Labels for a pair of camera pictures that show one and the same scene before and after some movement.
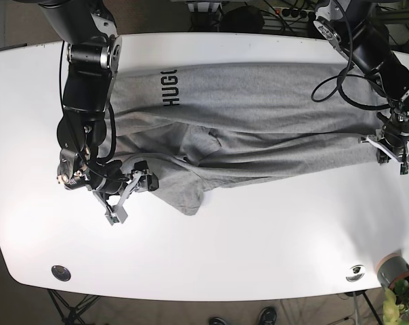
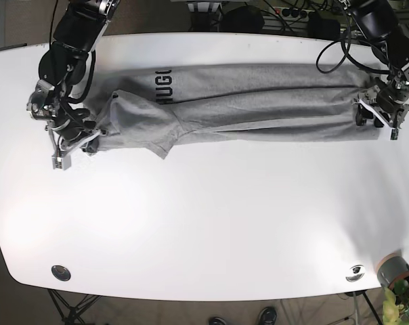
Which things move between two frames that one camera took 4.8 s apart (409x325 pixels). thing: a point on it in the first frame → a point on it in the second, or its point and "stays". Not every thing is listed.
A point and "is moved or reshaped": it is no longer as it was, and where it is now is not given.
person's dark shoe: [217, 321] stays
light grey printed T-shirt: [190, 124] is moved or reshaped
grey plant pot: [393, 268] stays
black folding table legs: [69, 313] stays
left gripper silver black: [401, 156] → [389, 109]
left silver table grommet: [61, 273] stays
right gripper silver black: [142, 181] → [65, 137]
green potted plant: [402, 302] stays
